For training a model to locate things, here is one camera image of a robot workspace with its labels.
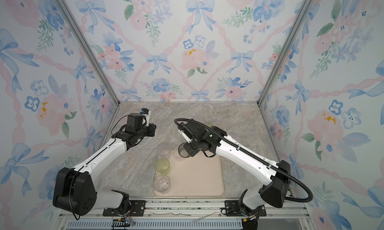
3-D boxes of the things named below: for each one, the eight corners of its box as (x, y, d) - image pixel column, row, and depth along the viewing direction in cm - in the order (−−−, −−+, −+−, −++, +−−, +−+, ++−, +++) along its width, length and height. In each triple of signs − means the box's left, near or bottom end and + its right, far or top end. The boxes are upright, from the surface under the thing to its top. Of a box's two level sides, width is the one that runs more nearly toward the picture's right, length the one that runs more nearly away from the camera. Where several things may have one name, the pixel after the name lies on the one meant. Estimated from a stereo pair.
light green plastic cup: (155, 170, 87) (152, 165, 82) (162, 160, 91) (160, 155, 85) (165, 177, 85) (164, 172, 79) (172, 166, 88) (171, 161, 83)
